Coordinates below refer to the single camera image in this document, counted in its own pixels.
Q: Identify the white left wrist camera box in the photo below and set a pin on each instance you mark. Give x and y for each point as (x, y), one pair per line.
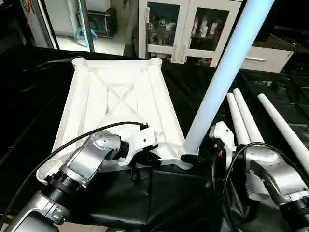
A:
(140, 142)

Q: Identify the black work mat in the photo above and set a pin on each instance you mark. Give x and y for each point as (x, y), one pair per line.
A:
(29, 106)

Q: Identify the white glass door cabinet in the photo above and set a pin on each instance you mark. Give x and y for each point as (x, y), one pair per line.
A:
(178, 29)

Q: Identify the white drawer unit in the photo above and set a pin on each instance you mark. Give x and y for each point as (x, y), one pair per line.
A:
(263, 55)

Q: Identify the white plastic table top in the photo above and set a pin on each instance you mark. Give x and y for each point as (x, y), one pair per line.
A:
(116, 96)

